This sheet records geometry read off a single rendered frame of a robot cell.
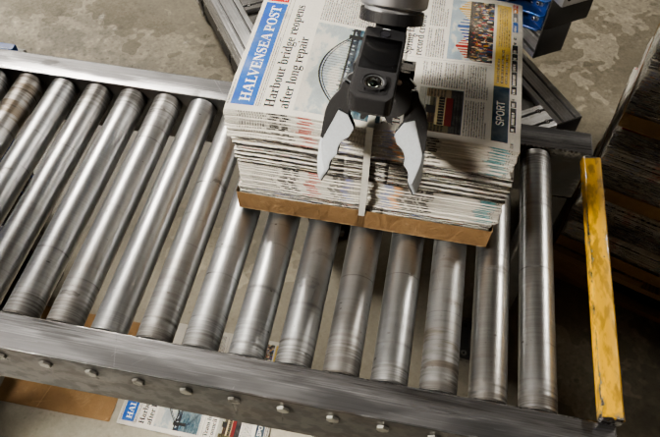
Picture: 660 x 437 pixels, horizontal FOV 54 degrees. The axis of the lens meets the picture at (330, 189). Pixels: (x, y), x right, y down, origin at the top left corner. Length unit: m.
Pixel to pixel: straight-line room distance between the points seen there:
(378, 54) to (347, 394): 0.43
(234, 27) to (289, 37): 1.33
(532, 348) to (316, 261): 0.32
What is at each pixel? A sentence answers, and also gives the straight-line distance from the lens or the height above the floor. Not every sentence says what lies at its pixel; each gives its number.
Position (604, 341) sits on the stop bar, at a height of 0.82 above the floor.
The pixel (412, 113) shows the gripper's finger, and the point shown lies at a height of 1.09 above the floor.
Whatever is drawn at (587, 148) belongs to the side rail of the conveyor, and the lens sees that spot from 1.18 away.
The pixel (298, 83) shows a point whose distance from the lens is 0.86.
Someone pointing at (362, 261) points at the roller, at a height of 0.80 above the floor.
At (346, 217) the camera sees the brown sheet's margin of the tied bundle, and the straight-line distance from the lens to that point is 0.97.
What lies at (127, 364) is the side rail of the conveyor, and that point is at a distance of 0.92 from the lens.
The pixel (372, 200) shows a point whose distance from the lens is 0.94.
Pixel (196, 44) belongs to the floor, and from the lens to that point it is 2.55.
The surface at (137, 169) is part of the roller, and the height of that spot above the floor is 0.80.
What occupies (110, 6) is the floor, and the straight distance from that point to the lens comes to 2.81.
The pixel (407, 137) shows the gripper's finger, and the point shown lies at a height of 1.07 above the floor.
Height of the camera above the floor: 1.62
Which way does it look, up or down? 52 degrees down
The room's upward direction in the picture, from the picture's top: 2 degrees clockwise
